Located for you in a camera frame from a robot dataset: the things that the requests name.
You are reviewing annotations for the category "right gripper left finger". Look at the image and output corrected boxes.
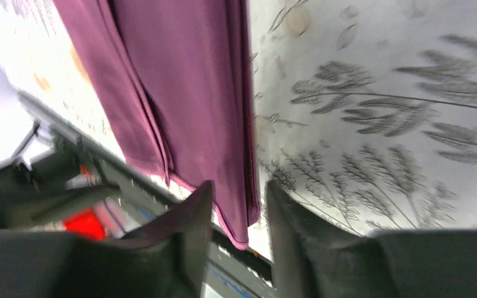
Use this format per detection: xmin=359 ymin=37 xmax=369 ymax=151
xmin=0 ymin=181 xmax=214 ymax=297

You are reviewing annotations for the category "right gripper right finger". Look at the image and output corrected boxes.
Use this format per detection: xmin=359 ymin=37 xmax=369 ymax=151
xmin=266 ymin=180 xmax=477 ymax=298

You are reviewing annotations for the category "purple cloth napkin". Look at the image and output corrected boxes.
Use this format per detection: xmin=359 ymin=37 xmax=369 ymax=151
xmin=55 ymin=1 xmax=260 ymax=250

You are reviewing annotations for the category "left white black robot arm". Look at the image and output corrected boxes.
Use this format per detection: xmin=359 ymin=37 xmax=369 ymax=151
xmin=0 ymin=121 xmax=120 ymax=229

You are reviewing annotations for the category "red box in background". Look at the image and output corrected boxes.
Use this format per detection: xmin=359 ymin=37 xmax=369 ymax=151
xmin=62 ymin=208 xmax=107 ymax=241

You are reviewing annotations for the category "floral patterned table mat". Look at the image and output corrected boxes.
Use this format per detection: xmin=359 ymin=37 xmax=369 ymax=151
xmin=0 ymin=1 xmax=477 ymax=257

